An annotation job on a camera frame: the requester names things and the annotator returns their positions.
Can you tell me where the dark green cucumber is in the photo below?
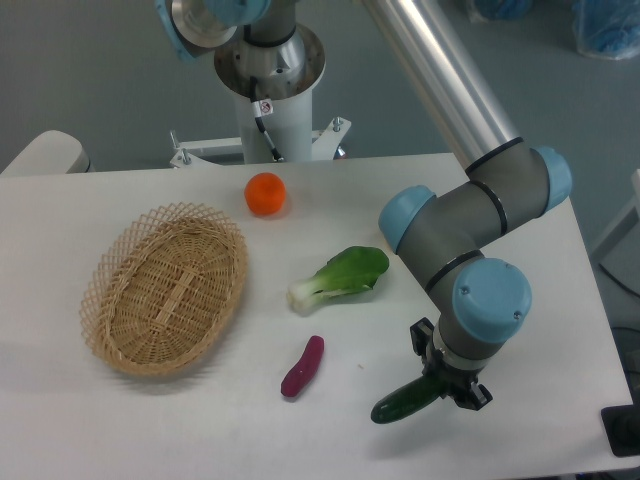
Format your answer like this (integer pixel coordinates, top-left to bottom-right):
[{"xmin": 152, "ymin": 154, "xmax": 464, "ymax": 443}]
[{"xmin": 370, "ymin": 375, "xmax": 447, "ymax": 424}]

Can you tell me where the black device at table edge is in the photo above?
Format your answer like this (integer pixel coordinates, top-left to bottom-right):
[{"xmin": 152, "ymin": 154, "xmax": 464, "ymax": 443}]
[{"xmin": 601, "ymin": 405, "xmax": 640, "ymax": 457}]

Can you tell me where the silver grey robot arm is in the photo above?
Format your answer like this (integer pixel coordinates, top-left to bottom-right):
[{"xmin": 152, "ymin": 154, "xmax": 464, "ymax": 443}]
[{"xmin": 155, "ymin": 1, "xmax": 572, "ymax": 424}]

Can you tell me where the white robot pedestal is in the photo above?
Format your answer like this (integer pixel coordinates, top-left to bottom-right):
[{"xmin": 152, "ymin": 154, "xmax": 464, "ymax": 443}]
[{"xmin": 170, "ymin": 24, "xmax": 352, "ymax": 168}]

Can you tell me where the blue plastic bag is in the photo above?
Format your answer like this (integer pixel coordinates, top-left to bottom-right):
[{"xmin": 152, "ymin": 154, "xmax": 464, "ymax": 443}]
[
  {"xmin": 571, "ymin": 0, "xmax": 639, "ymax": 61},
  {"xmin": 467, "ymin": 0, "xmax": 534, "ymax": 22}
]

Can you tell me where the white rounded chair back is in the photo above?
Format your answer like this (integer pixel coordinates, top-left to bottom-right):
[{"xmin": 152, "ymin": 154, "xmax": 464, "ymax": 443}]
[{"xmin": 1, "ymin": 130, "xmax": 95, "ymax": 178}]

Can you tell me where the orange fruit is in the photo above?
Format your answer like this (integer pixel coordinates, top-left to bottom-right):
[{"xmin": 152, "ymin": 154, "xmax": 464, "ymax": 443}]
[{"xmin": 244, "ymin": 172, "xmax": 286, "ymax": 216}]

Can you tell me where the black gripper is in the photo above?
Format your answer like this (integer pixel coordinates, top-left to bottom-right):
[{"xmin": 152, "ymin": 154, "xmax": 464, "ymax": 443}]
[{"xmin": 410, "ymin": 317, "xmax": 492, "ymax": 410}]

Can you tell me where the green bok choy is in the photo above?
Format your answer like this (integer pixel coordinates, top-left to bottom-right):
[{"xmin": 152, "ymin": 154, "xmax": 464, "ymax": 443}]
[{"xmin": 286, "ymin": 246, "xmax": 390, "ymax": 314}]

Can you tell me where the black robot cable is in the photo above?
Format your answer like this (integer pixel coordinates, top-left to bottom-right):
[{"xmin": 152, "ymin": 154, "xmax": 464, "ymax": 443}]
[{"xmin": 248, "ymin": 74, "xmax": 285, "ymax": 164}]

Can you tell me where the blue plastic bag left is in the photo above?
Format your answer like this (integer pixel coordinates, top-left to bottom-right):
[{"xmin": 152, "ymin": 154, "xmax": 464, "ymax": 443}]
[{"xmin": 467, "ymin": 0, "xmax": 534, "ymax": 22}]

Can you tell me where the purple sweet potato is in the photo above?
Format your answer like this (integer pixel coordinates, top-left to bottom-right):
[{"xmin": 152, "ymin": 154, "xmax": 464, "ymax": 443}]
[{"xmin": 280, "ymin": 335, "xmax": 325, "ymax": 399}]

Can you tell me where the woven wicker basket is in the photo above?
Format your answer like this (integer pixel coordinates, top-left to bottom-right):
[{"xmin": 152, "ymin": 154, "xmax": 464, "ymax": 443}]
[{"xmin": 79, "ymin": 203, "xmax": 248, "ymax": 377}]

